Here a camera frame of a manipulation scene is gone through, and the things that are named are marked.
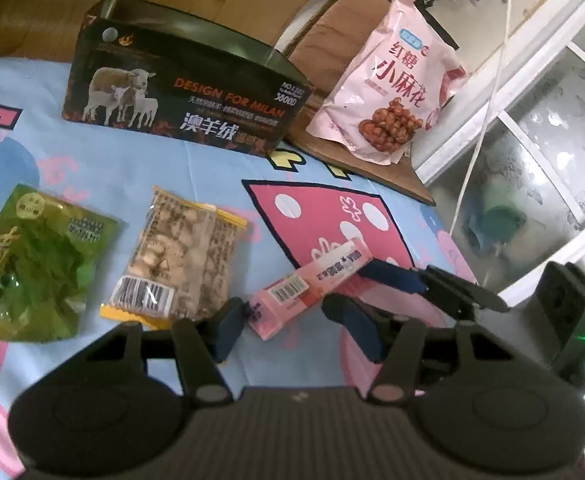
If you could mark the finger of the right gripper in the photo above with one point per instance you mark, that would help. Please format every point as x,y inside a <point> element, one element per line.
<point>405,280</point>

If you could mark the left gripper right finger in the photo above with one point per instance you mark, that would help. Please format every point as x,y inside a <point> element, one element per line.
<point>373,330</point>

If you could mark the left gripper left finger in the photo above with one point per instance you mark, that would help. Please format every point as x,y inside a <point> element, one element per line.
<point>220,332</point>

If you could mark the yellow peanut snack packet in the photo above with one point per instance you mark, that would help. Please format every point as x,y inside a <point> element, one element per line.
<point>180,266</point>

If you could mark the pink candy box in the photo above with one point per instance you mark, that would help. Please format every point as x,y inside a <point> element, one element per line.
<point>273,306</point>

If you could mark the green snack packet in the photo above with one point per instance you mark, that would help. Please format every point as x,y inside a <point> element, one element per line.
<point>49,250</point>

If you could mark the pink fried-twist snack bag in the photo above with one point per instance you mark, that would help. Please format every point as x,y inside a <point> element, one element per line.
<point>394,88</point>

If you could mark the dark sheep-print cardboard box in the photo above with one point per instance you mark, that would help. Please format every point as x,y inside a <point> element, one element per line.
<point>144,67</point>

